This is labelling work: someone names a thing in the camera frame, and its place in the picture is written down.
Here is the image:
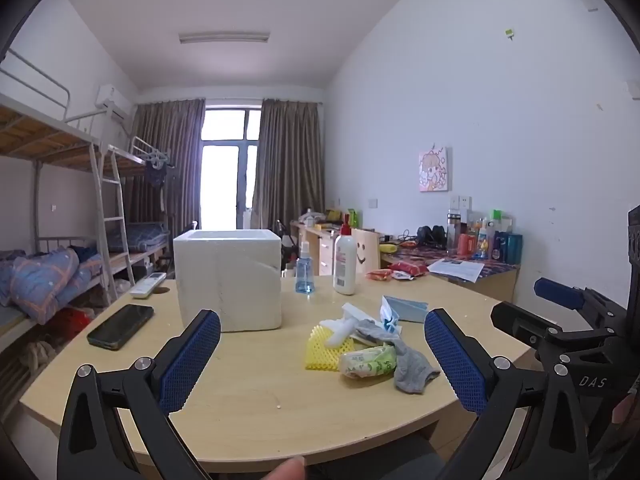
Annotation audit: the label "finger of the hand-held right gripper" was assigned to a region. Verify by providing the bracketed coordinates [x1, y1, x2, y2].
[491, 301, 567, 349]
[533, 276, 619, 314]

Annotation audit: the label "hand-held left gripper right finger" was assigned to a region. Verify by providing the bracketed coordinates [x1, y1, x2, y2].
[424, 308, 588, 480]

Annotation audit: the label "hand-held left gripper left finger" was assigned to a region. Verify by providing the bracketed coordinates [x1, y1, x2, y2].
[57, 309, 222, 480]

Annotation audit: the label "grey sock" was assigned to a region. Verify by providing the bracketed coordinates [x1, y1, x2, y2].
[355, 317, 442, 395]

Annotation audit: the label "white foam box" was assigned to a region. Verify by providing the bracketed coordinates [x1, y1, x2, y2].
[172, 228, 282, 333]

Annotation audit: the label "green wet wipes packet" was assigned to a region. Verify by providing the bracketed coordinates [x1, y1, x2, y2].
[339, 344, 398, 380]

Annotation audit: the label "white foam tube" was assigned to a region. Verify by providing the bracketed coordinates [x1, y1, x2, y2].
[322, 317, 362, 349]

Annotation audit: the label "yellow foam net sleeve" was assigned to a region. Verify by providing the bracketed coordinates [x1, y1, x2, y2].
[305, 324, 356, 372]

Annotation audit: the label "person's right hand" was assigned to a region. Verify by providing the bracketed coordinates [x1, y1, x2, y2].
[612, 390, 640, 433]

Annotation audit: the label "person's left hand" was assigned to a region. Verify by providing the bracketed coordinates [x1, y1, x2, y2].
[264, 456, 306, 480]

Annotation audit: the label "desk with patterned cloth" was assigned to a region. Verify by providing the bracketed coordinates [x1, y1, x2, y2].
[380, 242, 521, 306]

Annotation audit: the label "black smartphone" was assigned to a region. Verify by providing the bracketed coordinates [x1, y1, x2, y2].
[86, 304, 155, 351]

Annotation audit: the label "row of toiletry bottles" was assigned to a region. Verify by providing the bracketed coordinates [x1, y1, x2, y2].
[457, 208, 523, 263]

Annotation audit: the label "white remote control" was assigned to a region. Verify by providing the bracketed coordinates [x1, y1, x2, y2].
[130, 272, 166, 299]

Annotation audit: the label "printed paper sheet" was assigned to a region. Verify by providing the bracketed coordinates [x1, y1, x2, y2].
[428, 258, 485, 283]

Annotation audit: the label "clear tumbler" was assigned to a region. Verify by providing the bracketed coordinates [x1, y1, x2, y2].
[446, 211, 461, 256]

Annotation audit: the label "red bag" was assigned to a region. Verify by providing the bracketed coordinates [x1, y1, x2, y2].
[47, 307, 93, 343]

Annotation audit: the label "black headphones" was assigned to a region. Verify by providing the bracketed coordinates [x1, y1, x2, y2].
[416, 225, 447, 250]

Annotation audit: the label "dark blue bedding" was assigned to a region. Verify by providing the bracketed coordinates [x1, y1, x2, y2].
[107, 222, 171, 253]

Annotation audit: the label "blue spray bottle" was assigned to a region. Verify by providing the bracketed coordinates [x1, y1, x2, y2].
[295, 241, 316, 295]

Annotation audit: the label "wooden chair with smiley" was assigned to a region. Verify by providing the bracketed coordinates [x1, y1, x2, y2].
[351, 227, 382, 277]

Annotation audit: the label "dark folded trolley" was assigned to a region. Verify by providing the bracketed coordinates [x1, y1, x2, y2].
[276, 220, 301, 277]

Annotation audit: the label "white lotion pump bottle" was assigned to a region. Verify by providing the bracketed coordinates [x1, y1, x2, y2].
[332, 214, 357, 296]

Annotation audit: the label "white bed ladder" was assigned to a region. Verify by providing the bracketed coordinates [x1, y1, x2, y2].
[90, 145, 136, 306]

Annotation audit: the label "blue checked quilt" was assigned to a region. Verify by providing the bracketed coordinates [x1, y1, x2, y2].
[0, 246, 103, 325]

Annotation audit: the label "wooden desk with drawers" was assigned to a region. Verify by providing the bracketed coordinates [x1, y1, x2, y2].
[291, 220, 351, 277]

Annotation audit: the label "glass balcony door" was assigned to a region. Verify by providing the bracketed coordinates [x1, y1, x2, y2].
[200, 106, 263, 231]

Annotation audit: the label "hanging dark clothes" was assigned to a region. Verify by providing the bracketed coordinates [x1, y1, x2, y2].
[144, 160, 169, 191]

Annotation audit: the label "pile of desk clutter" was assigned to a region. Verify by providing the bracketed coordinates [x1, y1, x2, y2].
[300, 207, 349, 233]

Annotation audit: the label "brown curtain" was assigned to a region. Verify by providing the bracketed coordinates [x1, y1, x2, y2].
[131, 98, 206, 233]
[251, 98, 326, 231]

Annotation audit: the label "metal bunk bed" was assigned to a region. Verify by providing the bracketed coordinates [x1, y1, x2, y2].
[0, 47, 173, 411]

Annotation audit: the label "white air conditioner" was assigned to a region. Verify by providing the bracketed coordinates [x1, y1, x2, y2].
[95, 84, 132, 120]

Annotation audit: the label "ceiling tube light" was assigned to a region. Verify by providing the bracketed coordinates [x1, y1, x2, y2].
[178, 31, 271, 45]

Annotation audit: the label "pink cartoon wall picture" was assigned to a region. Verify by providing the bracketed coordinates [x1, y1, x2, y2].
[418, 146, 448, 192]

